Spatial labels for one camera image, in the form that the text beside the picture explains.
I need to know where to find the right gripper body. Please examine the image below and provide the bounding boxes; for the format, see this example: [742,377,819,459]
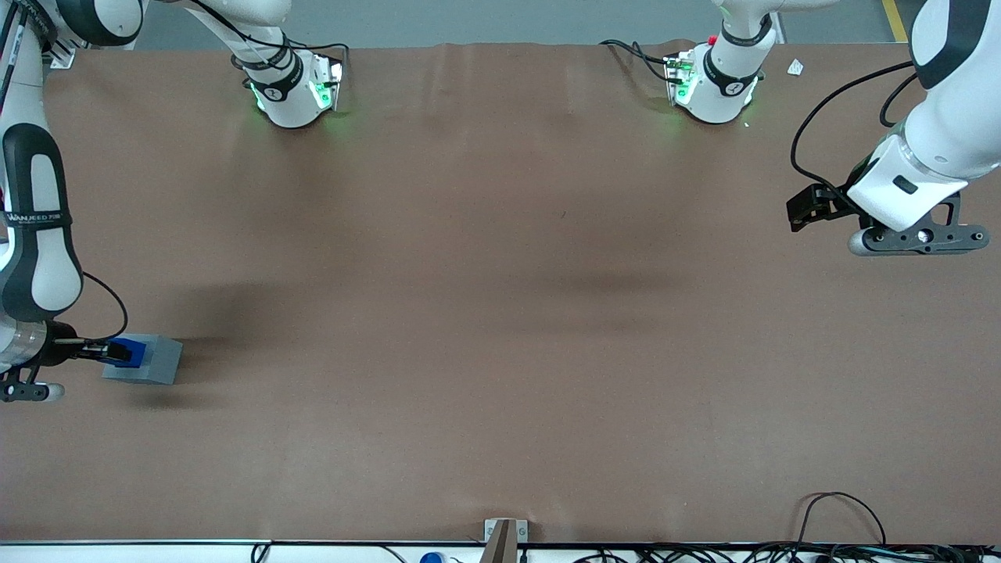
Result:
[39,322,84,368]

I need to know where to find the blue plastic part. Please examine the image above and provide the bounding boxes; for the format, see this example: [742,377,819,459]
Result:
[113,336,149,368]

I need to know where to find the gray square base block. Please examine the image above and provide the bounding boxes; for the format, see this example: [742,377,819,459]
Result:
[102,335,183,385]

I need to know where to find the green-lit metal connector box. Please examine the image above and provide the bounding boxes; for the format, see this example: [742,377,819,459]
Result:
[309,53,346,112]
[663,52,697,106]

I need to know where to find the brown table cover sheet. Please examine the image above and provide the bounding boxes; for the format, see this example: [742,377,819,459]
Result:
[0,39,1001,544]

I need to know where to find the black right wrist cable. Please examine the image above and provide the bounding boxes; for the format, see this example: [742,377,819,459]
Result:
[0,0,129,342]

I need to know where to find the long black left wrist cable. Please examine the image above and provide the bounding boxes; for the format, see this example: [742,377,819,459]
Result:
[790,61,917,206]

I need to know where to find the dark gray right camera mount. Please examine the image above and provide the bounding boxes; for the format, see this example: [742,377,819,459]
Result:
[0,366,65,403]

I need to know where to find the dark gray camera mount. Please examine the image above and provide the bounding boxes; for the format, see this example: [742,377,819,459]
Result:
[0,366,65,403]
[849,192,991,256]

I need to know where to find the dark gray left camera mount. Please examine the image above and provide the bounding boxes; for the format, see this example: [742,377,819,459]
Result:
[849,192,991,256]

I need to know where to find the short black left wrist cable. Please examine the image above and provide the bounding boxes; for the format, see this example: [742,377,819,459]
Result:
[880,73,920,128]

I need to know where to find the black left arm base cable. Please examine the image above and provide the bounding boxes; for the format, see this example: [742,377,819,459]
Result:
[600,39,675,83]

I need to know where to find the black arm base cable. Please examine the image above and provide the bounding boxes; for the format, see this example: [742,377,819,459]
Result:
[600,39,675,83]
[192,0,350,83]

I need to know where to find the black looped cable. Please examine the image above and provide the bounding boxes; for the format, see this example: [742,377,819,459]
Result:
[796,491,888,548]

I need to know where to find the black cable bundle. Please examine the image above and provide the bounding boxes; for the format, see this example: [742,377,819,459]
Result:
[571,543,1001,563]

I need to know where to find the black right arm base cable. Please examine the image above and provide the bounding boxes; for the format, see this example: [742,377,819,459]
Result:
[192,0,350,83]

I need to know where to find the brown post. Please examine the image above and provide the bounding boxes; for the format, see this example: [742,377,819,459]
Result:
[479,520,518,563]

